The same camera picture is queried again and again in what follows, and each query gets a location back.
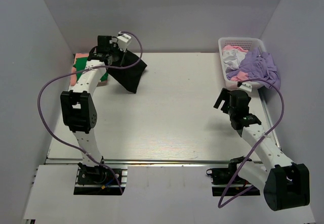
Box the black t shirt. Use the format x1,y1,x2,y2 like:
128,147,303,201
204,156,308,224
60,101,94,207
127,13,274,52
107,51,147,94

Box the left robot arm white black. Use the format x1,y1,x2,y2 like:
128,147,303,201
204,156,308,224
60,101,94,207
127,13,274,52
60,34,131,183

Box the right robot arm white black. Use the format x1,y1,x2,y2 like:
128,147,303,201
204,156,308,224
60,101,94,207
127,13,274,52
212,88,310,211

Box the pink t shirt in basket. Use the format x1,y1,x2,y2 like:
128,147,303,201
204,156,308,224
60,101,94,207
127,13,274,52
222,45,249,81

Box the folded green t shirt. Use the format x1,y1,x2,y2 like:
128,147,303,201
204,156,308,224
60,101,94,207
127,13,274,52
73,57,108,83

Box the purple t shirt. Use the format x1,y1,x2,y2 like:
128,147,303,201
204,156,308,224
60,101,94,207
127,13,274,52
239,48,280,89

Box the folded salmon pink t shirt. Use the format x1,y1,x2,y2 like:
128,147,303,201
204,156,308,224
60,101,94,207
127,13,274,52
69,53,109,87

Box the white t shirt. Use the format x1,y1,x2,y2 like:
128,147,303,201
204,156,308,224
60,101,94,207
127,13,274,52
222,49,247,73

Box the white plastic laundry basket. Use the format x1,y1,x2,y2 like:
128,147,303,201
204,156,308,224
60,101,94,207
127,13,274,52
218,37,267,89

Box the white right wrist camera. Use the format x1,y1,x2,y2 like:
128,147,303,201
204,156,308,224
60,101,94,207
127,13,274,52
237,81,253,93

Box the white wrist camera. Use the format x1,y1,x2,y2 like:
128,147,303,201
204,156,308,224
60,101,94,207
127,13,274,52
237,81,253,93
117,32,132,52

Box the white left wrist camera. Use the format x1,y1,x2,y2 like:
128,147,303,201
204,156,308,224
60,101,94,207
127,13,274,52
117,32,132,52

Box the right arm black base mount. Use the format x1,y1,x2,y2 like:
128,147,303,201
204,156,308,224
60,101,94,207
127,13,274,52
206,168,253,188

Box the aluminium rail at table edge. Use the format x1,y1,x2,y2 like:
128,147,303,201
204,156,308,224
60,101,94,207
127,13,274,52
44,97,287,167

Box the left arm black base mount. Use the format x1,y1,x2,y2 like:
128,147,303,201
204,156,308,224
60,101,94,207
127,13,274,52
77,163,123,186

